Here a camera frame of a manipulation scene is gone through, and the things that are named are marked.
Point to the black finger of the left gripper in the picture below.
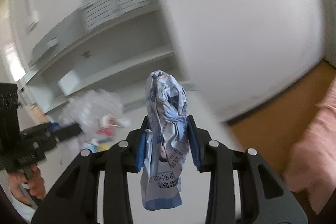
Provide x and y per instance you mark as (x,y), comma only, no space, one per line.
(67,132)

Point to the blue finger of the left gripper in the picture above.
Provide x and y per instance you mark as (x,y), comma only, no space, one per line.
(53,127)

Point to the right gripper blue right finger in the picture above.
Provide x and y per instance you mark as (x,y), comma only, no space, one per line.
(198,141)

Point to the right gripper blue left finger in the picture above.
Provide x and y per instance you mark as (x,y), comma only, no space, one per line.
(137,147)

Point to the blue printed paper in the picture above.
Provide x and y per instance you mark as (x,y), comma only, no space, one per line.
(166,146)

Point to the pile of trash wrappers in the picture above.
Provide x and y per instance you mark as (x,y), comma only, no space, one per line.
(98,113)

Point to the person's left hand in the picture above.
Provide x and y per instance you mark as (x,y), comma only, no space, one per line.
(36,185)

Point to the grey desk shelf unit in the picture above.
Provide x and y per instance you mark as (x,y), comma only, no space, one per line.
(116,56)

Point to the pink bed blanket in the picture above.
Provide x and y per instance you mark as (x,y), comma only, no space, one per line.
(311,164)

